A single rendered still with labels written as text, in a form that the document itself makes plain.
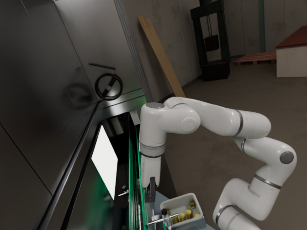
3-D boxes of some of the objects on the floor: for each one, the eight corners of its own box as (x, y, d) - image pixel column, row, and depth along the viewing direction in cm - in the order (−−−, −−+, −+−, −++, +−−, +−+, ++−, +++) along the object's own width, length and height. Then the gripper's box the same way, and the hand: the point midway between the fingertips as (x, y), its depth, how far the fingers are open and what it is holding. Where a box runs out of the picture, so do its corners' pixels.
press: (210, 73, 610) (195, -17, 506) (236, 72, 545) (225, -32, 441) (198, 81, 574) (180, -15, 470) (224, 81, 509) (210, -30, 405)
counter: (332, 49, 495) (335, 20, 466) (313, 77, 382) (315, 41, 353) (300, 52, 545) (301, 26, 516) (276, 78, 433) (275, 46, 404)
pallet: (291, 53, 561) (291, 49, 556) (281, 63, 511) (281, 58, 506) (245, 57, 663) (245, 54, 658) (233, 66, 613) (232, 62, 608)
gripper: (171, 164, 45) (165, 217, 52) (161, 132, 60) (156, 176, 67) (140, 165, 44) (138, 219, 51) (137, 132, 59) (136, 176, 66)
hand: (149, 190), depth 58 cm, fingers open, 5 cm apart
